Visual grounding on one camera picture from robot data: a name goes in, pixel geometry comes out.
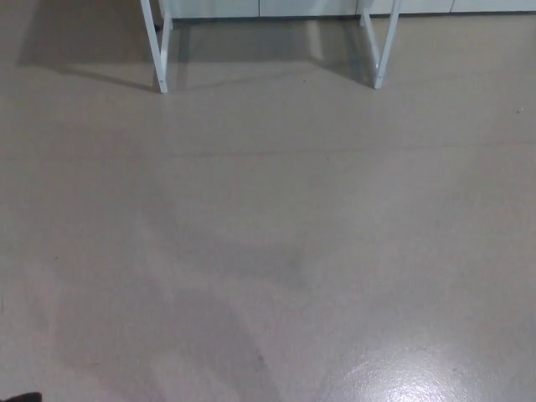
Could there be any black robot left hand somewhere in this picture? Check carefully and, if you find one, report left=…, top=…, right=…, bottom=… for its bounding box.
left=0, top=391, right=44, bottom=402

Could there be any white cabinet row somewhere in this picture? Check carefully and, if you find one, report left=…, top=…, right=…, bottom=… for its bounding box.
left=161, top=0, right=536, bottom=21

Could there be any white desk leg frame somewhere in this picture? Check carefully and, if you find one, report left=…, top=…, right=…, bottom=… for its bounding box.
left=359, top=0, right=402, bottom=90
left=139, top=0, right=174, bottom=95

